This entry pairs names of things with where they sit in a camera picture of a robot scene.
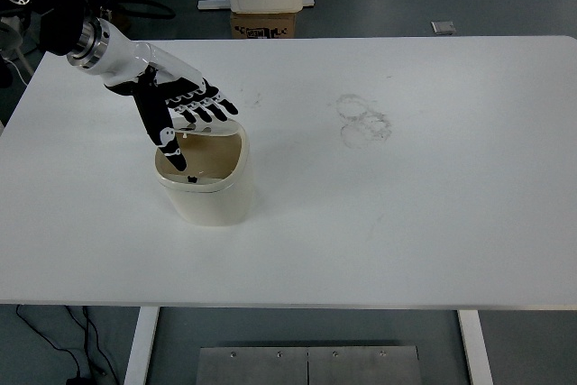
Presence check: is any white metal floor foot bar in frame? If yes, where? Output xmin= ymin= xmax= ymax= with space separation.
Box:
xmin=197 ymin=0 xmax=316 ymax=11

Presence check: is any cream white small trash bin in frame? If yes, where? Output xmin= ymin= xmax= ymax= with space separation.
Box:
xmin=152 ymin=115 xmax=256 ymax=227

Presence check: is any white table leg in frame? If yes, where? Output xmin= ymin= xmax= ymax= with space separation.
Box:
xmin=122 ymin=307 xmax=160 ymax=385
xmin=456 ymin=309 xmax=495 ymax=385

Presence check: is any black cable with power adapter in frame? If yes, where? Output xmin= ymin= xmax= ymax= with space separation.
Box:
xmin=15 ymin=304 xmax=119 ymax=385

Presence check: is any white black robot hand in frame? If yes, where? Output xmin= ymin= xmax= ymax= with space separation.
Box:
xmin=88 ymin=19 xmax=240 ymax=173

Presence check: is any brown cardboard box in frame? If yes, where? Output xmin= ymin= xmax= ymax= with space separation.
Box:
xmin=229 ymin=11 xmax=298 ymax=40

